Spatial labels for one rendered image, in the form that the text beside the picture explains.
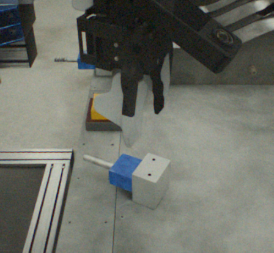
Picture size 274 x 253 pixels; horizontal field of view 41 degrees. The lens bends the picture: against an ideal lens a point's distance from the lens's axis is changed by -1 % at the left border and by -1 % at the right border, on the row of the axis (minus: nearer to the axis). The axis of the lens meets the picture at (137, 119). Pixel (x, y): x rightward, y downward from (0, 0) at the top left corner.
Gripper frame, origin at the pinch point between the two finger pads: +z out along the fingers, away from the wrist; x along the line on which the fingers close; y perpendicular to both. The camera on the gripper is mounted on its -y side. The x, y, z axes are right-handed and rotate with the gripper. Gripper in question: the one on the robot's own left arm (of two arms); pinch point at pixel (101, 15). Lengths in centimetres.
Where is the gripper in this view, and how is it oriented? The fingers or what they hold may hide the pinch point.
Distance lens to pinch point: 80.4
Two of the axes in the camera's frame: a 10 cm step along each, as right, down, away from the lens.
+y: -10.0, 0.1, 0.1
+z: 0.1, 8.2, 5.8
